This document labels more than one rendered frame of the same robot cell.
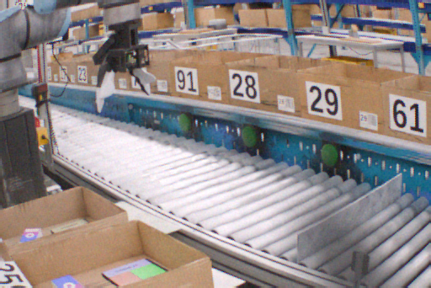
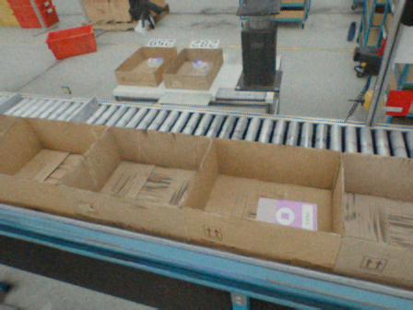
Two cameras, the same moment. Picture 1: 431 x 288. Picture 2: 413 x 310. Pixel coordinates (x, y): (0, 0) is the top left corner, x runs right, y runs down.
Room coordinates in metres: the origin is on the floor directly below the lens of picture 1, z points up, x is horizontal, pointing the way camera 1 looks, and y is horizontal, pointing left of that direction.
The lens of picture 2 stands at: (2.80, -0.48, 1.65)
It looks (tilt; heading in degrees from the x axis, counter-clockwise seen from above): 41 degrees down; 146
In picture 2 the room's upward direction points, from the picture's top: 7 degrees counter-clockwise
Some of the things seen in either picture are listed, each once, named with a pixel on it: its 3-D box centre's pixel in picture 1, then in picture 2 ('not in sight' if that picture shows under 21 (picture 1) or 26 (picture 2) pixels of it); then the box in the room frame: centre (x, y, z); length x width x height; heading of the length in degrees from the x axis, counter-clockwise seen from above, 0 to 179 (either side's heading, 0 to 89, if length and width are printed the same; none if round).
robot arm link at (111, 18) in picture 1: (122, 14); not in sight; (1.24, 0.18, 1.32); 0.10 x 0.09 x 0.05; 134
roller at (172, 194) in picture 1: (214, 185); (181, 143); (1.73, 0.02, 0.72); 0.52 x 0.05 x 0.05; 126
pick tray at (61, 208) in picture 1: (51, 231); (194, 67); (1.23, 0.46, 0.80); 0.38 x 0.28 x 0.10; 127
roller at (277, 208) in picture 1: (284, 208); (123, 137); (1.46, -0.17, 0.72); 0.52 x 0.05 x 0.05; 126
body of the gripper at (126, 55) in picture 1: (125, 46); (138, 6); (1.24, 0.18, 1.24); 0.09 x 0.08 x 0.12; 44
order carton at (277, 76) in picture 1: (289, 82); (146, 178); (2.08, -0.29, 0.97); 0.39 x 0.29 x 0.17; 36
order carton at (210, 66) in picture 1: (224, 75); (265, 197); (2.39, -0.06, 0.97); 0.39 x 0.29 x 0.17; 36
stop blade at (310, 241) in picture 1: (358, 216); (73, 125); (1.23, -0.34, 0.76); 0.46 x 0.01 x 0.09; 126
